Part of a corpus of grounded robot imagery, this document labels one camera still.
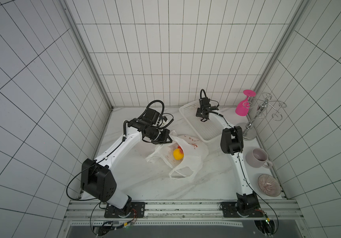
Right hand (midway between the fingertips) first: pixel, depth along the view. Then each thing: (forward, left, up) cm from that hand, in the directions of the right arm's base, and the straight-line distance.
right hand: (206, 110), depth 114 cm
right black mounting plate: (-66, -7, -3) cm, 67 cm away
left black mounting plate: (-70, +42, -1) cm, 81 cm away
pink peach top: (-43, +19, +14) cm, 49 cm away
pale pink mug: (-36, -30, -4) cm, 47 cm away
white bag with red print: (-44, +17, +11) cm, 49 cm away
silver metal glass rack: (-17, -27, +23) cm, 39 cm away
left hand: (-41, +25, +16) cm, 51 cm away
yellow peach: (-41, +21, +3) cm, 46 cm away
